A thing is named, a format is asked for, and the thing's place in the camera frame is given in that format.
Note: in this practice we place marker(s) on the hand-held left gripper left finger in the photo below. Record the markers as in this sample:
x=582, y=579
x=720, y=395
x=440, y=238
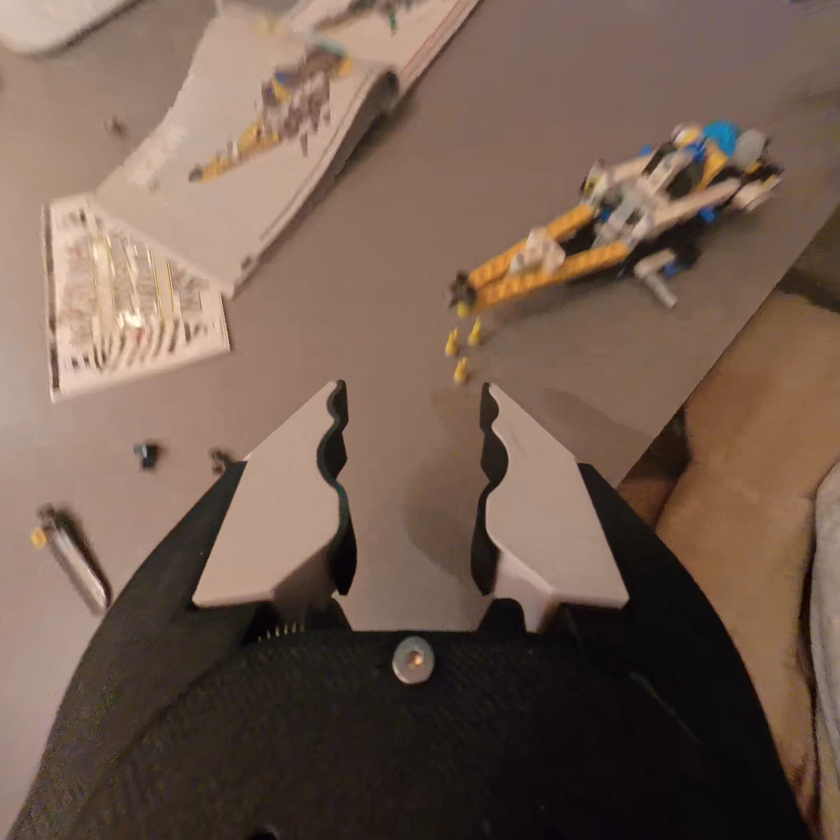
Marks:
x=275, y=518

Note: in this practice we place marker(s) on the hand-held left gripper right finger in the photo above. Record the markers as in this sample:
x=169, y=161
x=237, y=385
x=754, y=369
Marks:
x=551, y=525

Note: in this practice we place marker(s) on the yellow white lego technic model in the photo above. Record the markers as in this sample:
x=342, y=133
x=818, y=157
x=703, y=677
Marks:
x=630, y=216

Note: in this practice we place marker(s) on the small black lego piece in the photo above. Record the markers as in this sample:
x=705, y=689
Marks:
x=146, y=455
x=117, y=125
x=220, y=459

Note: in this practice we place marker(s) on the yellow lego pin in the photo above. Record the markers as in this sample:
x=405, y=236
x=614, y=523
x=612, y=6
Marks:
x=474, y=332
x=461, y=370
x=451, y=342

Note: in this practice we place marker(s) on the lego sticker sheet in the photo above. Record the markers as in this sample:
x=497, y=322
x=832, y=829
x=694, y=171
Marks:
x=124, y=295

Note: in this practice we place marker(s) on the open lego instruction booklet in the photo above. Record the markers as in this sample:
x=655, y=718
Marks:
x=262, y=151

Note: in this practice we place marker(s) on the white object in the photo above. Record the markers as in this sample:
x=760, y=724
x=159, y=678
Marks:
x=52, y=19

